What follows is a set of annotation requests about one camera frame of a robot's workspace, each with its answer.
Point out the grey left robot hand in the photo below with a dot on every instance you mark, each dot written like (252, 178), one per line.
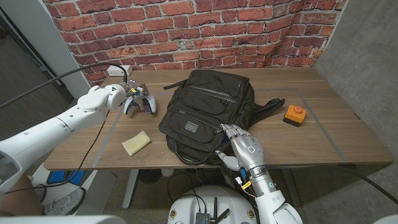
(136, 90)

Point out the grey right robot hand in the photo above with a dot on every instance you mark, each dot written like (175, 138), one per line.
(248, 149)

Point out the white black game controller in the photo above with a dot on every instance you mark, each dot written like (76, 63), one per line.
(150, 105)

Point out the black backpack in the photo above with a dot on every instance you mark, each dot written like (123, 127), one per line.
(202, 112)

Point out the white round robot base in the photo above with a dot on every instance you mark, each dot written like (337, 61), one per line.
(186, 208)

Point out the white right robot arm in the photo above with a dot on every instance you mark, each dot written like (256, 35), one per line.
(270, 202)

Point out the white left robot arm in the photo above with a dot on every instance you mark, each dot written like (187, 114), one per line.
(62, 127)

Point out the yellow sponge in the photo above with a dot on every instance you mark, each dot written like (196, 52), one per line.
(136, 143)

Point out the orange emergency-stop button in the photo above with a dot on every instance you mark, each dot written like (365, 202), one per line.
(293, 115)

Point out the white power strip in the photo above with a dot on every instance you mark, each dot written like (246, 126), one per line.
(116, 71)

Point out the metal table leg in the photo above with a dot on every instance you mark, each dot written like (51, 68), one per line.
(130, 186)
(293, 189)

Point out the black antenna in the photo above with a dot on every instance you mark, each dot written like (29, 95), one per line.
(215, 208)
(224, 214)

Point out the grey table tape marking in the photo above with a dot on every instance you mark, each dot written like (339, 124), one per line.
(99, 154)

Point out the brick print backdrop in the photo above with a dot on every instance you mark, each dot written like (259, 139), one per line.
(186, 31)

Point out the small grey computer box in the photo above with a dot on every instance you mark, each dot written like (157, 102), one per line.
(202, 218)

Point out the black round floor fixture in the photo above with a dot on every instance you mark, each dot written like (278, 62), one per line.
(150, 176)

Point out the blue black floor item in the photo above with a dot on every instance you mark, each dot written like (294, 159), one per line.
(76, 177)

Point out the grey sneaker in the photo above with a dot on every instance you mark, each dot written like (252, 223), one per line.
(65, 203)
(39, 193)

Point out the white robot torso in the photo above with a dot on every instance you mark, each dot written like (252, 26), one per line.
(62, 220)

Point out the person's leg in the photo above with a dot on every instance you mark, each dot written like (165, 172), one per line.
(25, 199)

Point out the white wall panel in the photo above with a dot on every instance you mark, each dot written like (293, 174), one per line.
(31, 25)

